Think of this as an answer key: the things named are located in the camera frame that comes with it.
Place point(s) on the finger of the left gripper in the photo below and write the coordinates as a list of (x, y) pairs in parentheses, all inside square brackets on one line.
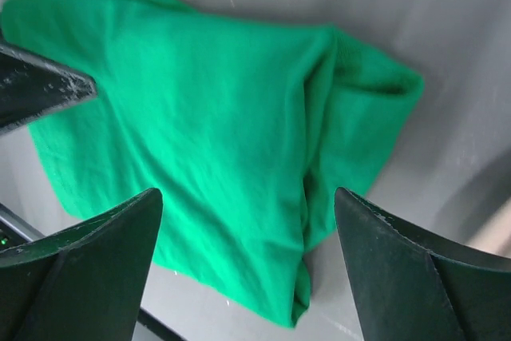
[(33, 86)]

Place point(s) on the green t shirt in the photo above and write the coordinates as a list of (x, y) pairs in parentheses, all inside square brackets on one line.
[(246, 127)]

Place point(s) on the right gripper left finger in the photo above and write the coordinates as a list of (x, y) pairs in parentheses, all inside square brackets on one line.
[(80, 269)]

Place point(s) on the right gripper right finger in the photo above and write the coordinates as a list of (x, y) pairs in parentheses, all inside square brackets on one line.
[(411, 284)]

